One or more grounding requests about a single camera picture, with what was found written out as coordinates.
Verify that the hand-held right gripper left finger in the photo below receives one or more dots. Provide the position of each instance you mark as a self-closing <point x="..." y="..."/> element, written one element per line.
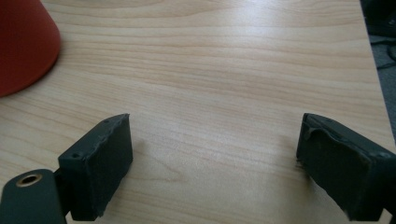
<point x="93" y="168"/>

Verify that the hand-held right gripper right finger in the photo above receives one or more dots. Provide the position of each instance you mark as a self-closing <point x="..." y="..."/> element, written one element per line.
<point x="339" y="168"/>

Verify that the red conical cup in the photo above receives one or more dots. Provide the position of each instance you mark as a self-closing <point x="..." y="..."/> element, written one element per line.
<point x="21" y="43"/>

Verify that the dark equipment on floor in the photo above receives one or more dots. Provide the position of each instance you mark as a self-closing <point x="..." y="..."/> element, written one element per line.
<point x="379" y="15"/>

